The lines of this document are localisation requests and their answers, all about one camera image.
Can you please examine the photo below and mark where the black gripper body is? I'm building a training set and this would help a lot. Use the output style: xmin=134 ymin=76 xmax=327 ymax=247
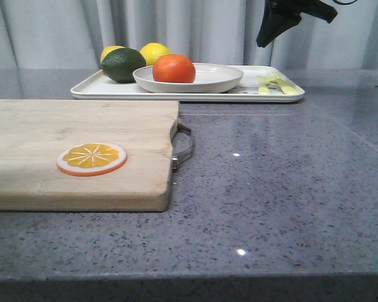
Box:
xmin=263 ymin=0 xmax=338 ymax=23

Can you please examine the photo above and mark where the white bear-print tray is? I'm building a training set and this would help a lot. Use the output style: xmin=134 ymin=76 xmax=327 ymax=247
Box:
xmin=71 ymin=65 xmax=305 ymax=103

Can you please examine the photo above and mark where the metal cutting board handle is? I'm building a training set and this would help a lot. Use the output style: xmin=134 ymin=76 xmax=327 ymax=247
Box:
xmin=171 ymin=121 xmax=195 ymax=171

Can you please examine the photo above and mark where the beige round plate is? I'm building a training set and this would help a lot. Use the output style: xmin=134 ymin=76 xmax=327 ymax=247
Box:
xmin=133 ymin=63 xmax=244 ymax=94

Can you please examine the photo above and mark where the orange slice toy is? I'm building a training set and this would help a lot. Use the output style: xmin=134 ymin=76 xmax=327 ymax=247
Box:
xmin=56 ymin=142 xmax=127 ymax=177

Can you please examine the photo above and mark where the yellow plastic knife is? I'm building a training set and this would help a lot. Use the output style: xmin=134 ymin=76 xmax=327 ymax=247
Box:
xmin=256 ymin=75 xmax=271 ymax=95

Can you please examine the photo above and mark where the yellow lemon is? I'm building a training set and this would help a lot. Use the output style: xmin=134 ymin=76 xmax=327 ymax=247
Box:
xmin=100 ymin=45 xmax=124 ymax=63
xmin=139 ymin=42 xmax=172 ymax=66

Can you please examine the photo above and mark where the grey curtain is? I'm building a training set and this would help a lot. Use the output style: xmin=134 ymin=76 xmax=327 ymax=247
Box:
xmin=0 ymin=1 xmax=378 ymax=70

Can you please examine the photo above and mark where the orange mandarin fruit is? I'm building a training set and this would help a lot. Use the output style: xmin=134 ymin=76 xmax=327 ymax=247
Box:
xmin=152 ymin=54 xmax=195 ymax=83

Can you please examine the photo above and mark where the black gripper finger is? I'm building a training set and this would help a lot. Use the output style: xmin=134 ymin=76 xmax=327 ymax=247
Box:
xmin=256 ymin=6 xmax=302 ymax=48

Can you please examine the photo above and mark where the wooden cutting board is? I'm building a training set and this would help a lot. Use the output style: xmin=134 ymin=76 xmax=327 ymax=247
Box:
xmin=0 ymin=99 xmax=179 ymax=211

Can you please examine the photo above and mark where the yellow plastic fork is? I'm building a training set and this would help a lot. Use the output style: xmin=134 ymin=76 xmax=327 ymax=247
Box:
xmin=266 ymin=71 xmax=298 ymax=95

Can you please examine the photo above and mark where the yellow lemon left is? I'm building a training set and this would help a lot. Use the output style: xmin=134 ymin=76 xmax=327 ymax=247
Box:
xmin=100 ymin=45 xmax=124 ymax=63

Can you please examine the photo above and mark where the yellow lemon right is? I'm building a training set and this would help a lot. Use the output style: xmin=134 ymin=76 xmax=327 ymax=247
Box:
xmin=139 ymin=42 xmax=172 ymax=66

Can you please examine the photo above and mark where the green lime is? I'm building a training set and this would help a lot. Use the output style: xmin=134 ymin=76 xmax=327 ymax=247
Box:
xmin=101 ymin=47 xmax=146 ymax=83

